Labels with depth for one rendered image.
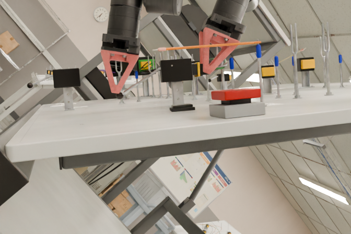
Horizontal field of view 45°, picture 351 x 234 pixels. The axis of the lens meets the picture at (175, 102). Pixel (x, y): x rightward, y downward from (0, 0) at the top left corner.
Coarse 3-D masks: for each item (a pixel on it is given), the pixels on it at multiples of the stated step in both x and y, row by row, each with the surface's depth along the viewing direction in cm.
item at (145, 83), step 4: (136, 64) 150; (136, 68) 151; (144, 76) 155; (144, 84) 155; (148, 84) 154; (144, 88) 155; (148, 88) 154; (144, 92) 154; (148, 92) 155; (144, 96) 154; (148, 96) 154
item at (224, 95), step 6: (216, 90) 57; (222, 90) 55; (228, 90) 53; (234, 90) 53; (240, 90) 53; (246, 90) 53; (252, 90) 53; (258, 90) 53; (216, 96) 55; (222, 96) 53; (228, 96) 52; (234, 96) 52; (240, 96) 53; (246, 96) 53; (252, 96) 53; (258, 96) 53; (222, 102) 56; (228, 102) 54; (234, 102) 54; (240, 102) 54; (246, 102) 54
